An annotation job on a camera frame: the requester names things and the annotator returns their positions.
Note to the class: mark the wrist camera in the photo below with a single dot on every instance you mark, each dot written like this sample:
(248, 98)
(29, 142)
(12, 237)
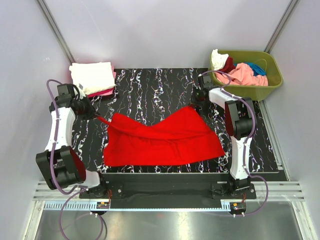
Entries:
(69, 89)
(205, 80)

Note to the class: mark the folded white t shirt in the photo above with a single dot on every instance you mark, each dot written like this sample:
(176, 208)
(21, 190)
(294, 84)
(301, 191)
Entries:
(92, 77)

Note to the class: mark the aluminium frame rail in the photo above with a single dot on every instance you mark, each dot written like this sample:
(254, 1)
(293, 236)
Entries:
(277, 191)

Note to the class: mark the olive green plastic bin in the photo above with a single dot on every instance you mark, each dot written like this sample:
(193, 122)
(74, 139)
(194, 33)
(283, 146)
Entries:
(261, 58)

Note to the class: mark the white cloth in bin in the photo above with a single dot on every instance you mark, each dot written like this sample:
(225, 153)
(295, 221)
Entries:
(218, 60)

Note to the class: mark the dark red t shirt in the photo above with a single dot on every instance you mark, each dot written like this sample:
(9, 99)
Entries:
(228, 66)

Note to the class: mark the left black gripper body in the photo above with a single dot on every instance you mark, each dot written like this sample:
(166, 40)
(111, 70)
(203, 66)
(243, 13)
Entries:
(86, 111)

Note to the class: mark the light pink t shirt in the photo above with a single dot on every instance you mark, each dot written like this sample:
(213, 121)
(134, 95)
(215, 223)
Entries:
(242, 75)

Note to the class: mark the black marbled table mat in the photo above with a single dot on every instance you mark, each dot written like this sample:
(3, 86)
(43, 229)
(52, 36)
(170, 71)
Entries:
(149, 95)

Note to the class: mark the blue t shirt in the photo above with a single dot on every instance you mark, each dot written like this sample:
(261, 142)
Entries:
(257, 70)

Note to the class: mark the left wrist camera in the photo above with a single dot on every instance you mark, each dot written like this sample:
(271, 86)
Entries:
(69, 89)

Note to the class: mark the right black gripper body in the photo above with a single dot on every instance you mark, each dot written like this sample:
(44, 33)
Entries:
(196, 99)

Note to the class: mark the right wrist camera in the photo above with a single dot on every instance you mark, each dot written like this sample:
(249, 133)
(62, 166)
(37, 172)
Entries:
(205, 80)

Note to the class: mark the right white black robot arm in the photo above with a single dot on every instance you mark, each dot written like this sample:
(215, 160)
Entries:
(240, 124)

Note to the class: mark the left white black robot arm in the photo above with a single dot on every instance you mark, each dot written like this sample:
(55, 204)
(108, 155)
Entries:
(59, 164)

